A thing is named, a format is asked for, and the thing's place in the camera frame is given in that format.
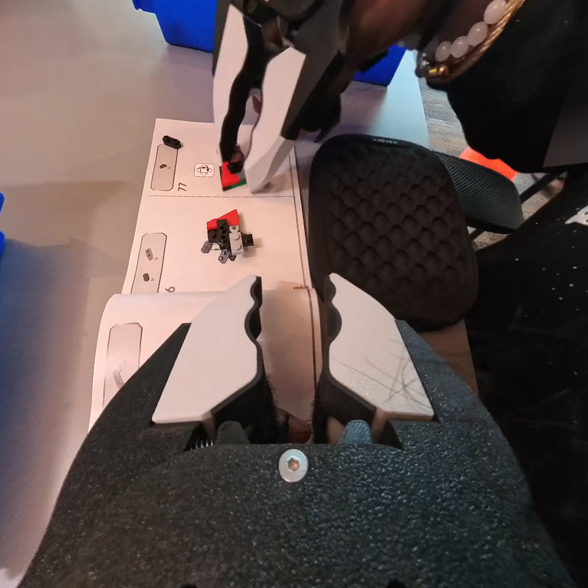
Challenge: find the person's black sparkly clothing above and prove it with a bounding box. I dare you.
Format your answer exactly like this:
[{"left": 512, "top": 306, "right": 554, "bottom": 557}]
[{"left": 469, "top": 175, "right": 588, "bottom": 584}]

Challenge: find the black mesh chair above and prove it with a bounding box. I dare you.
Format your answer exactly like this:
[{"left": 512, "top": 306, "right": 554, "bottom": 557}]
[{"left": 434, "top": 152, "right": 524, "bottom": 232}]

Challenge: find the person's right forearm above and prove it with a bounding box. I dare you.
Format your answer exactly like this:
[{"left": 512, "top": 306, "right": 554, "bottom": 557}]
[{"left": 418, "top": 0, "right": 588, "bottom": 173}]

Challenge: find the orange plastic object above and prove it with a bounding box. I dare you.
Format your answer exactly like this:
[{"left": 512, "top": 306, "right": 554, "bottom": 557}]
[{"left": 459, "top": 147, "right": 519, "bottom": 184}]

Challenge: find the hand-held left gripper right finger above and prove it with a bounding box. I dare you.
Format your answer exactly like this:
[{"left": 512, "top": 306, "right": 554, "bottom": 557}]
[{"left": 317, "top": 273, "right": 435, "bottom": 424}]

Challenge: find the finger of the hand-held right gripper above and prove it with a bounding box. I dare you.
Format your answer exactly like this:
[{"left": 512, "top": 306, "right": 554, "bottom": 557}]
[
  {"left": 212, "top": 0, "right": 276, "bottom": 174},
  {"left": 247, "top": 51, "right": 306, "bottom": 193}
]

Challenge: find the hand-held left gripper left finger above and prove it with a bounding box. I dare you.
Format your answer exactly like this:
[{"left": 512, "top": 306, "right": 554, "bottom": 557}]
[{"left": 152, "top": 276, "right": 266, "bottom": 425}]

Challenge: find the red green black brick assembly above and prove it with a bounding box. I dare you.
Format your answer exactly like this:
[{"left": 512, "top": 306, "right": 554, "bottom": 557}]
[{"left": 220, "top": 145, "right": 249, "bottom": 191}]

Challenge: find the white bead bracelet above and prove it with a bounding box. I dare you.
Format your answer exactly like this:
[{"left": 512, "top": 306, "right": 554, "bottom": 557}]
[{"left": 404, "top": 0, "right": 511, "bottom": 62}]

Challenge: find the red black grey brick assembly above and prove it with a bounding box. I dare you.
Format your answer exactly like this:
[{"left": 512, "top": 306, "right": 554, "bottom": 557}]
[{"left": 201, "top": 209, "right": 254, "bottom": 266}]

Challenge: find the white instruction booklet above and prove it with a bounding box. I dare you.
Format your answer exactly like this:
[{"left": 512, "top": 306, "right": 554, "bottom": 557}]
[{"left": 87, "top": 119, "right": 322, "bottom": 432}]

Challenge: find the person's right hand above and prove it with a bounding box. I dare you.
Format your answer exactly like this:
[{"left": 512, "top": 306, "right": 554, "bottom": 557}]
[{"left": 351, "top": 0, "right": 439, "bottom": 65}]

